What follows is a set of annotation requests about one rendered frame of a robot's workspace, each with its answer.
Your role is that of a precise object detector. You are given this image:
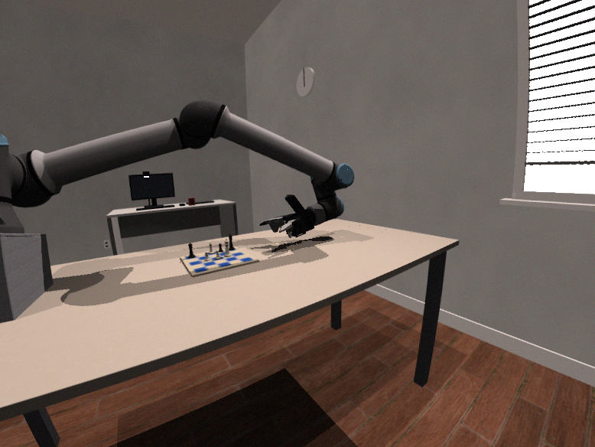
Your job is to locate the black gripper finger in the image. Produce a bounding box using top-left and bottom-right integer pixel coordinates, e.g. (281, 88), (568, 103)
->
(279, 217), (301, 238)
(259, 215), (286, 233)

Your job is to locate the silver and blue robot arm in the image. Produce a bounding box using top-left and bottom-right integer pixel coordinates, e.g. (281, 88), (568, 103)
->
(0, 100), (354, 233)

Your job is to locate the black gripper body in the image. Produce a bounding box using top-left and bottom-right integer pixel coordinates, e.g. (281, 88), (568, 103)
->
(284, 208), (316, 237)

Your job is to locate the blue and cream chessboard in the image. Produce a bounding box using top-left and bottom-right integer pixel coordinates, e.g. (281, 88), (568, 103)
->
(180, 246), (259, 277)

